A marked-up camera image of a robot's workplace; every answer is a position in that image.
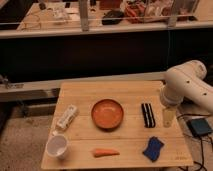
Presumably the translucent yellowish pusher tool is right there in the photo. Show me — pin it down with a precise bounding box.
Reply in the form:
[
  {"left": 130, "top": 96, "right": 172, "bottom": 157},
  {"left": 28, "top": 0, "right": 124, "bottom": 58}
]
[{"left": 163, "top": 107, "right": 175, "bottom": 128}]

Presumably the orange ceramic bowl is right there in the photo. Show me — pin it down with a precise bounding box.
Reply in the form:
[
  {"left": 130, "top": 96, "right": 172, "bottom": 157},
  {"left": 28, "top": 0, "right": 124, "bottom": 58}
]
[{"left": 91, "top": 99, "right": 124, "bottom": 130}]

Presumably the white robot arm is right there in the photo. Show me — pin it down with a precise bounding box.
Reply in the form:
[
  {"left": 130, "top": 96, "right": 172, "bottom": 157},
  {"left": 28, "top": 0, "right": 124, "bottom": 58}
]
[{"left": 159, "top": 60, "right": 213, "bottom": 128}]

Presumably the black striped rectangular block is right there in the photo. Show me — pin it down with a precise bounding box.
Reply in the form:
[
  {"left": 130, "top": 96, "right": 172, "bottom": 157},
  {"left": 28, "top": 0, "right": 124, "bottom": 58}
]
[{"left": 141, "top": 103, "right": 156, "bottom": 128}]

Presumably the black power adapter box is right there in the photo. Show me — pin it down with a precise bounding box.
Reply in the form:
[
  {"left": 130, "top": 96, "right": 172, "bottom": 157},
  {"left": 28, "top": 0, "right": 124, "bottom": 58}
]
[{"left": 187, "top": 118, "right": 213, "bottom": 137}]

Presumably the blue folded cloth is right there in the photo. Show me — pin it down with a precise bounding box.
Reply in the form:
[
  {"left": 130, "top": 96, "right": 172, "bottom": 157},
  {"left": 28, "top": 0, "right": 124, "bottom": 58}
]
[{"left": 143, "top": 137, "right": 164, "bottom": 162}]

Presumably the orange carrot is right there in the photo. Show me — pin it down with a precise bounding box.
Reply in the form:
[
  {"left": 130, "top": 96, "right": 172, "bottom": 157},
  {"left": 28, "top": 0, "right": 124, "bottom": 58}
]
[{"left": 92, "top": 148, "right": 119, "bottom": 157}]

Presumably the orange red clutter pile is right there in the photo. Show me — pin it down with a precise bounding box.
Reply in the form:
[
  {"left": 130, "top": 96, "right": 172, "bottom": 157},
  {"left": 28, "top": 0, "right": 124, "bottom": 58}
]
[{"left": 124, "top": 3, "right": 145, "bottom": 23}]

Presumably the black bag on bench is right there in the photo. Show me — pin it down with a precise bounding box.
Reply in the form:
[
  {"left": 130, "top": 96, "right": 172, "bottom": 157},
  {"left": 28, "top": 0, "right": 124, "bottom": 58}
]
[{"left": 102, "top": 10, "right": 124, "bottom": 25}]

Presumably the white plastic cup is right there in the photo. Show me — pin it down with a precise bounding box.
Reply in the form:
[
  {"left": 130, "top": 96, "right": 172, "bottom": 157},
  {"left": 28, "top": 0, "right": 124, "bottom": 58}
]
[{"left": 46, "top": 134, "right": 68, "bottom": 160}]

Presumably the black cable on floor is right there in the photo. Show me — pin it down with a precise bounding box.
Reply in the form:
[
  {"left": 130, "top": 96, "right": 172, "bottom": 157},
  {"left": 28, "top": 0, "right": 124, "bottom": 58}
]
[{"left": 178, "top": 113, "right": 213, "bottom": 171}]

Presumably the grey metal post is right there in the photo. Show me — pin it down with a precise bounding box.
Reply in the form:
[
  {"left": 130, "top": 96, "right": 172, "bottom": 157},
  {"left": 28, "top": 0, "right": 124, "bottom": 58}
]
[{"left": 78, "top": 0, "right": 89, "bottom": 31}]

